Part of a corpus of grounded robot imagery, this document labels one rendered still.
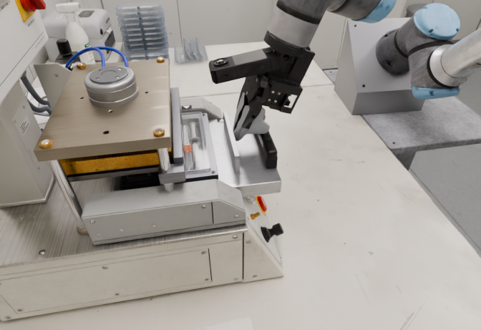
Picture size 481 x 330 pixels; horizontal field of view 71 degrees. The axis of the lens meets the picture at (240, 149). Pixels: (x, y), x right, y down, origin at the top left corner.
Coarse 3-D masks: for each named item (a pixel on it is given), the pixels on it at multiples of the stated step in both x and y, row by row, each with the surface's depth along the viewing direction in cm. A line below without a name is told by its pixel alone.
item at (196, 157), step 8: (192, 112) 71; (200, 112) 71; (184, 120) 69; (192, 120) 69; (200, 120) 69; (184, 128) 67; (192, 128) 67; (200, 128) 67; (184, 136) 65; (192, 136) 65; (200, 136) 65; (184, 144) 63; (192, 144) 63; (200, 144) 63; (192, 152) 61; (200, 152) 61; (192, 160) 59; (200, 160) 59; (208, 160) 59; (192, 168) 57; (200, 168) 57
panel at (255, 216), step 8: (256, 200) 77; (248, 208) 64; (256, 208) 72; (248, 216) 61; (256, 216) 63; (264, 216) 77; (256, 224) 65; (264, 224) 73; (256, 232) 62; (264, 240) 65; (272, 240) 73; (272, 248) 69; (280, 264) 69
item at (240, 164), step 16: (224, 112) 70; (224, 128) 72; (224, 144) 68; (240, 144) 68; (256, 144) 68; (224, 160) 64; (240, 160) 64; (256, 160) 64; (224, 176) 61; (240, 176) 61; (256, 176) 61; (272, 176) 61; (256, 192) 61; (272, 192) 61
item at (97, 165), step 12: (96, 156) 51; (108, 156) 51; (120, 156) 51; (132, 156) 52; (144, 156) 52; (156, 156) 52; (72, 168) 51; (84, 168) 52; (96, 168) 52; (108, 168) 52; (120, 168) 53; (132, 168) 54; (144, 168) 54; (156, 168) 54; (72, 180) 53
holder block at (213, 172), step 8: (208, 128) 68; (208, 136) 66; (208, 144) 64; (208, 152) 62; (216, 168) 59; (192, 176) 57; (200, 176) 57; (208, 176) 57; (216, 176) 58; (120, 184) 56; (128, 184) 56; (136, 184) 56; (144, 184) 56; (152, 184) 56
